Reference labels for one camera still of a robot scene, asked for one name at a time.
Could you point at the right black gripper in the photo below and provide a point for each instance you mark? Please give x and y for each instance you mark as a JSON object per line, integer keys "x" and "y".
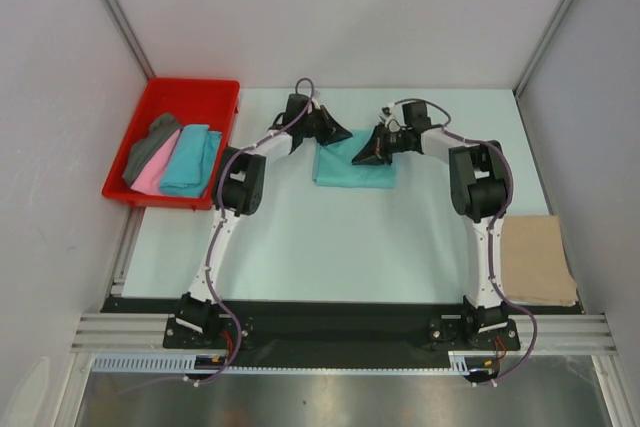
{"x": 375, "y": 152}

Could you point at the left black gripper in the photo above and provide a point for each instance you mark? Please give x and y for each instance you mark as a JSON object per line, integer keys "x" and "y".
{"x": 331, "y": 131}

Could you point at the mint green t shirt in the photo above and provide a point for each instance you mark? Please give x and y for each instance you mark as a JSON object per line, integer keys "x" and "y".
{"x": 333, "y": 166}

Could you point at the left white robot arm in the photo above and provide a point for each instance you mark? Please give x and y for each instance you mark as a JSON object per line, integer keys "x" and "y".
{"x": 238, "y": 192}

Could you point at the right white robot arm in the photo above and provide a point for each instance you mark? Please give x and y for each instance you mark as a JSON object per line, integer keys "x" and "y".
{"x": 481, "y": 190}

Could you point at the blue t shirt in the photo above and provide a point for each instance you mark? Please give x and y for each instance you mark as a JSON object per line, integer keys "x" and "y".
{"x": 191, "y": 163}

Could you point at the red plastic bin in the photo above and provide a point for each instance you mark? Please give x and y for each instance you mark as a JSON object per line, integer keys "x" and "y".
{"x": 212, "y": 102}

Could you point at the grey t shirt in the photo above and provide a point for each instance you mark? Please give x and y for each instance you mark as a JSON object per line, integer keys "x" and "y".
{"x": 159, "y": 131}

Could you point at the pink t shirt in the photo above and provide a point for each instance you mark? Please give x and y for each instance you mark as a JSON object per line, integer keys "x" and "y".
{"x": 148, "y": 180}

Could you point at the folded beige t shirt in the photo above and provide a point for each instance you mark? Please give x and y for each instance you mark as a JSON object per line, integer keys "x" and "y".
{"x": 533, "y": 262}

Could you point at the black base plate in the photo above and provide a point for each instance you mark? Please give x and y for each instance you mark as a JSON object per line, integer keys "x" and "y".
{"x": 316, "y": 335}

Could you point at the white slotted cable duct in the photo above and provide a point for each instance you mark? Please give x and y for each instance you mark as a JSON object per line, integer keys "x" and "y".
{"x": 325, "y": 369}

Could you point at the left aluminium corner post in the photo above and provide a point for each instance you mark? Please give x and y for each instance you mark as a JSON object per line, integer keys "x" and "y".
{"x": 127, "y": 33}

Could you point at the aluminium corner post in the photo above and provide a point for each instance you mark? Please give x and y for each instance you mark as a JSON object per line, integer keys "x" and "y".
{"x": 543, "y": 45}
{"x": 127, "y": 33}

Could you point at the right aluminium corner post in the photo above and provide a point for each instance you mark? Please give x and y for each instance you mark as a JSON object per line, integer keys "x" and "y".
{"x": 543, "y": 45}

